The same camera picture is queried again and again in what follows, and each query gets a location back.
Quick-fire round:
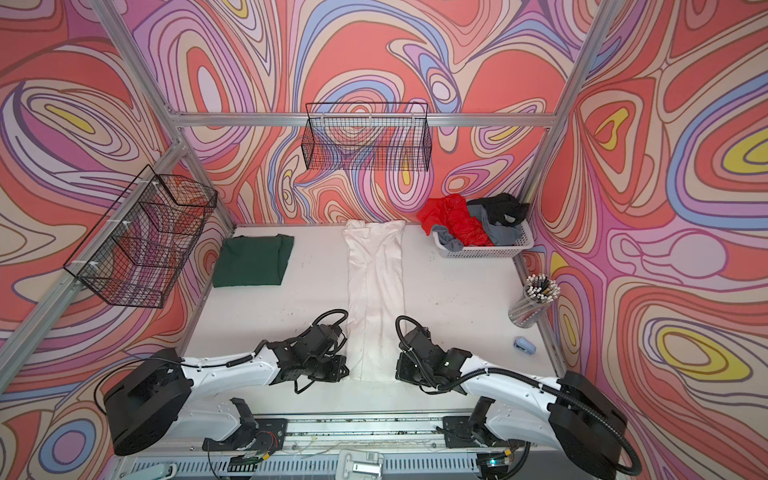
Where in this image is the white printed t-shirt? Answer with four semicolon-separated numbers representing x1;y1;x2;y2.
343;220;406;383

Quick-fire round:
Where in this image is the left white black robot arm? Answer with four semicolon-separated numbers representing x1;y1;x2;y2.
103;320;349;457

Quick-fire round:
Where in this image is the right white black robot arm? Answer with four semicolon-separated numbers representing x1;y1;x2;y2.
395;315;642;479

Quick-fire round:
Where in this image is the small blue object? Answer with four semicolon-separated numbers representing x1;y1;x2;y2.
513;337;537;356

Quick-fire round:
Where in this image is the folded green t-shirt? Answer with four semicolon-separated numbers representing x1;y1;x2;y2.
212;234;295;288

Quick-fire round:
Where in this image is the cup of pens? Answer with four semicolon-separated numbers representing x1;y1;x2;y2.
508;274;561;329

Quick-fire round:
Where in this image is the grey t-shirt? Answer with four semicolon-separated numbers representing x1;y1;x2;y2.
431;205;524;252

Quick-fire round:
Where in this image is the red t-shirt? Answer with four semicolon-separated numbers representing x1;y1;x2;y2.
417;194;493;247

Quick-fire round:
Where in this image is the white plastic laundry basket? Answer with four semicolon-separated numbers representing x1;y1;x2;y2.
430;221;534;259

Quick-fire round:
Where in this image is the black t-shirt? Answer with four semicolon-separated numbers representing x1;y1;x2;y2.
467;193;530;227

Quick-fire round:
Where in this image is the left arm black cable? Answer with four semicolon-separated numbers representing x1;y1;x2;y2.
92;308;350;415

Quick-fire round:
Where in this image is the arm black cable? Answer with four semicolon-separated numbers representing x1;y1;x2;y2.
92;308;350;415
394;314;643;480

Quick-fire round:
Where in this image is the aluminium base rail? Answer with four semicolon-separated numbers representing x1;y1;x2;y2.
107;409;591;479

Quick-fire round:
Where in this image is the white box on rail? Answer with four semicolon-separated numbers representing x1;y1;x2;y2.
335;450;385;480

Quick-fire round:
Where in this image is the left black wire basket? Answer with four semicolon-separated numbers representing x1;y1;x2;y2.
63;166;218;309

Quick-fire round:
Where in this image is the black wire basket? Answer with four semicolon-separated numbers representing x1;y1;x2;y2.
301;101;432;172
63;166;218;309

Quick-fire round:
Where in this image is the back black wire basket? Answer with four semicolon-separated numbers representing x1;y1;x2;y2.
301;101;432;172

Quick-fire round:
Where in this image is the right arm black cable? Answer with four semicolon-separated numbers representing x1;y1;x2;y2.
394;314;643;480

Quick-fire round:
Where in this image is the aluminium frame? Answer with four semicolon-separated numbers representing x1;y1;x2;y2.
0;0;628;397

